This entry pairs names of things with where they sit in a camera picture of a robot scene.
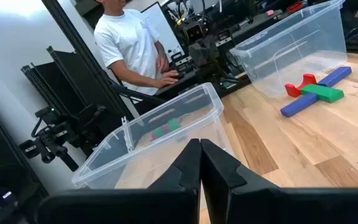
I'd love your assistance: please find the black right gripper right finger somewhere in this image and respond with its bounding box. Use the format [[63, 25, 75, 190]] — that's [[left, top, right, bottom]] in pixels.
[[200, 138, 358, 224]]

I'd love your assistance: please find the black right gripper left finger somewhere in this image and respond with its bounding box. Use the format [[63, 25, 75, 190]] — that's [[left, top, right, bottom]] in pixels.
[[37, 138, 202, 224]]

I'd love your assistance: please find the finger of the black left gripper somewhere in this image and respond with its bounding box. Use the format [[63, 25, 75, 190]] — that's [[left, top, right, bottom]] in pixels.
[[199, 36, 220, 66], [188, 39, 210, 68]]

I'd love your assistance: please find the clear plastic bin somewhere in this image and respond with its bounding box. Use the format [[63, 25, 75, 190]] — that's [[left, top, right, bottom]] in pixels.
[[71, 82, 234, 190], [229, 0, 349, 100]]

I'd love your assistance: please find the green rectangular block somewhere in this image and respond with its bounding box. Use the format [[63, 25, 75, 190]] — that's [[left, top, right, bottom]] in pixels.
[[300, 83, 345, 104], [167, 118, 181, 132]]

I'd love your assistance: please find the red arch block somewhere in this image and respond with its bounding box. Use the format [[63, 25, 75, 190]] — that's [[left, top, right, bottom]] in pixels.
[[284, 73, 318, 98]]

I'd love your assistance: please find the blue rectangular block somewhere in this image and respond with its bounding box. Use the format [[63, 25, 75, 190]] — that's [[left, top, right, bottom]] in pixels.
[[280, 92, 319, 118], [317, 66, 353, 88]]

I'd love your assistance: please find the dark grey desk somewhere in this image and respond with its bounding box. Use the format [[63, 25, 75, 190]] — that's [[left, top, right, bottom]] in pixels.
[[155, 8, 291, 96]]

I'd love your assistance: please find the white-screen computer monitor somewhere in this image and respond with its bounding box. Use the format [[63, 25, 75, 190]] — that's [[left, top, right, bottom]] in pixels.
[[140, 1, 186, 62]]

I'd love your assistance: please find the person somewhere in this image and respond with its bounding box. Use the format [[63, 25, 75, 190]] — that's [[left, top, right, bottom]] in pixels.
[[93, 0, 180, 98]]

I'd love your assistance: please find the red plastic object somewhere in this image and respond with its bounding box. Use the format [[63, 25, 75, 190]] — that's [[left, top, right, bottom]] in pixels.
[[287, 1, 304, 14]]

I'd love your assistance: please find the black flat panel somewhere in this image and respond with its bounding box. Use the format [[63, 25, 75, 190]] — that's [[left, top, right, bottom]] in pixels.
[[46, 45, 105, 125], [21, 63, 74, 119]]

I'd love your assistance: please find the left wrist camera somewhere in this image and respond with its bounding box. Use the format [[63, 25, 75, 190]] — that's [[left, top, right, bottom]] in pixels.
[[183, 21, 206, 43]]

